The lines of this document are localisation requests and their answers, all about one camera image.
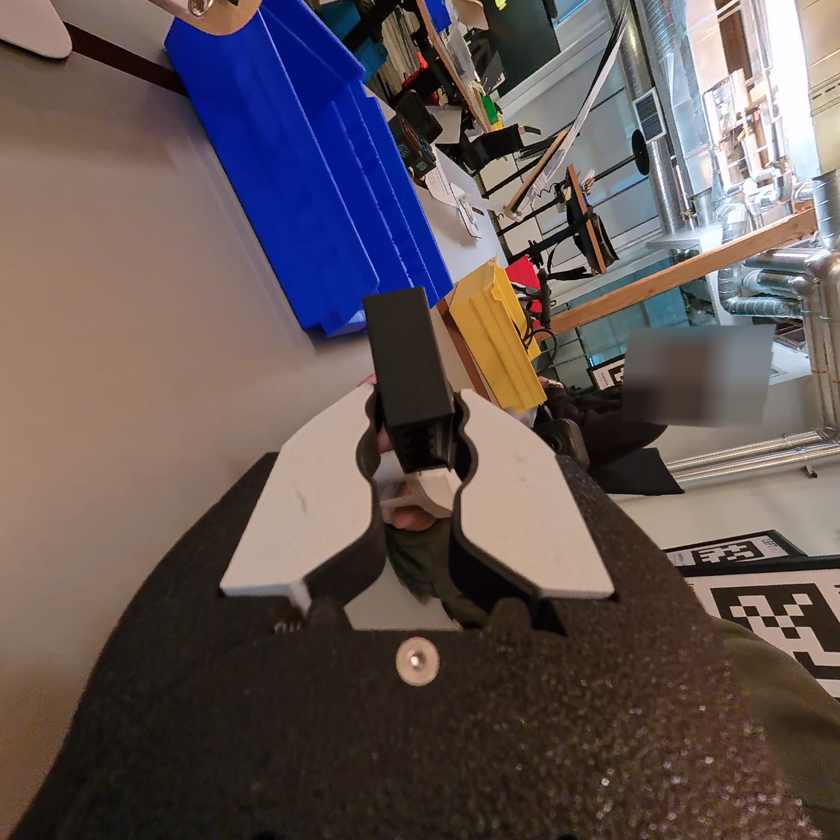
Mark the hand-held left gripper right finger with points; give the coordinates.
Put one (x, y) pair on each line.
(525, 505)

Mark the yellow plastic bin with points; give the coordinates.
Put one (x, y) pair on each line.
(502, 341)

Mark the black device with green digits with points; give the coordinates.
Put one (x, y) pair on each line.
(415, 134)

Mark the small printed marker board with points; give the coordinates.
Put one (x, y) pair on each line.
(728, 550)

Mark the black hanging bag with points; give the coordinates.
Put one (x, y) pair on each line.
(594, 239)

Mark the person's right hand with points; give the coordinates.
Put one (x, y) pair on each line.
(413, 517)

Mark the blue plastic storage bin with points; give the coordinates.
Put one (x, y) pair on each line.
(289, 164)

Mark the grey metal pipes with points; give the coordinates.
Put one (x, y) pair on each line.
(781, 289)

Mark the red plastic bin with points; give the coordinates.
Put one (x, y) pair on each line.
(523, 272)

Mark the silver ventilation duct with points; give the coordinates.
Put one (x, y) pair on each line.
(656, 151)

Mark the white rounded plate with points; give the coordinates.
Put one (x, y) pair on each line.
(33, 23)

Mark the wooden beam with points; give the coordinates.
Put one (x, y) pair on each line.
(689, 269)

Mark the wooden piece with screw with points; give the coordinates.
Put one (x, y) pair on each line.
(207, 12)

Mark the black ethernet port box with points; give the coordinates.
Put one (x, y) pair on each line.
(407, 354)

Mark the white paper sheet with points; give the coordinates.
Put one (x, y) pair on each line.
(463, 200)

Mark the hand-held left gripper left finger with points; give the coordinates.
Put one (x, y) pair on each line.
(308, 499)

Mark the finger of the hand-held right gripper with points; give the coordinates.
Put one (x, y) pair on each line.
(388, 467)
(430, 491)

